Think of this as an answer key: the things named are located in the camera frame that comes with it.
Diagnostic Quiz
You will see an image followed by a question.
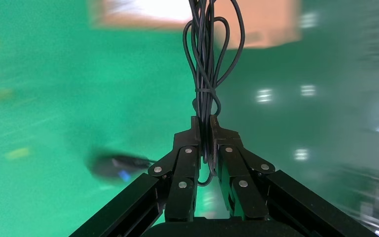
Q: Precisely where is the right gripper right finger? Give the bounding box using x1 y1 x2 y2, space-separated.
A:
209 115 378 237

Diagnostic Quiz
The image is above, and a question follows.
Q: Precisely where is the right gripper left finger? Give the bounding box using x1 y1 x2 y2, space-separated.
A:
68 116 202 237

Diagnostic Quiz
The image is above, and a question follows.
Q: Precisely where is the black usb cable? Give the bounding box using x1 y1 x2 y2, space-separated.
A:
86 0 246 188

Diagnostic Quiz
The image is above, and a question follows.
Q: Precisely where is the open cardboard box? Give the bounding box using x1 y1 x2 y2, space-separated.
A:
89 0 303 50

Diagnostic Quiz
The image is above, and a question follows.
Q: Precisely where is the green table cloth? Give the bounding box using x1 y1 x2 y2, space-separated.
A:
0 0 231 237

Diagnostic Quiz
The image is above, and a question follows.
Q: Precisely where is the white printed instruction sheet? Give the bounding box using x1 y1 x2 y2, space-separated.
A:
109 0 193 21

